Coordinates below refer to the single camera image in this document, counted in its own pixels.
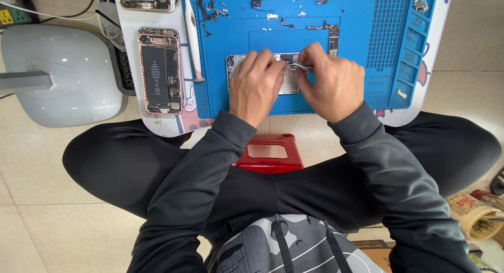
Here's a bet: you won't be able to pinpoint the person's right hand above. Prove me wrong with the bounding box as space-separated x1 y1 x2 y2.
295 42 366 124

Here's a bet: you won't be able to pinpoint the person's left hand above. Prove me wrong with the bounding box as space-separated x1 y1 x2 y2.
228 49 288 128

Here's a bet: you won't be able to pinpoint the metal tweezers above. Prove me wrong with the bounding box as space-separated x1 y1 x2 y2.
287 61 316 74

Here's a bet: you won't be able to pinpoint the silver phone housing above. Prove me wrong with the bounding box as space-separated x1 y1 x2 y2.
225 52 316 96

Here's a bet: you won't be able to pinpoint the phone logic board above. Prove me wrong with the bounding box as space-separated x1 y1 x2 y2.
307 20 341 57

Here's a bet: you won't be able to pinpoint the blue silicone repair mat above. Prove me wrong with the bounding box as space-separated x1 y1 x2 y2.
185 0 438 119

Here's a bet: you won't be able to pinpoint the red plastic stool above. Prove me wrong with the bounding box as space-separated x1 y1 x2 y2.
234 134 305 174

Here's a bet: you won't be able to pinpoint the white and orange screwdriver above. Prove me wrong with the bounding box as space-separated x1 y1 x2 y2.
182 0 205 83

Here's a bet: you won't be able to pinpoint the open pink phone with battery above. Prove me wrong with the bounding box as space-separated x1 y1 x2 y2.
137 27 185 115

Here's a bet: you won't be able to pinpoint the white cartoon desk mat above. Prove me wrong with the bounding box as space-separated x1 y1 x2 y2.
113 0 453 138

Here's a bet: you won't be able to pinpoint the black keyboard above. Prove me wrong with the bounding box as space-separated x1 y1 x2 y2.
107 41 137 97

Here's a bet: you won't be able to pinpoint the person's black trousers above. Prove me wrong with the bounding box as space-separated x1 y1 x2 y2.
62 111 502 242

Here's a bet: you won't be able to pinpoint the grey camouflage hoodie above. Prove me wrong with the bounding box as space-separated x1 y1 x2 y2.
205 214 392 273

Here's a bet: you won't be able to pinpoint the cardboard box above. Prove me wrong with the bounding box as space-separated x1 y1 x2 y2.
348 227 396 273

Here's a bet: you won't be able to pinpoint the grey lamp base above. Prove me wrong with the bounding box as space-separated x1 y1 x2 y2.
0 23 129 128

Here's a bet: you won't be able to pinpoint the printed paper cup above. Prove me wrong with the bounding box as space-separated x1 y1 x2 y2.
446 192 504 242

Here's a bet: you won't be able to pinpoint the black shoe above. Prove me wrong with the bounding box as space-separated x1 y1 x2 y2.
490 167 504 197

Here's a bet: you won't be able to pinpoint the power strip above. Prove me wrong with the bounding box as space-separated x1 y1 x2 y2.
0 0 33 28

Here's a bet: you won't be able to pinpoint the black flex cable parts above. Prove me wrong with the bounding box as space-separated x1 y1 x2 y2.
196 0 231 38

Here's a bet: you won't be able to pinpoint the white cable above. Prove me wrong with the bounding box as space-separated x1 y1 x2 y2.
0 0 115 23

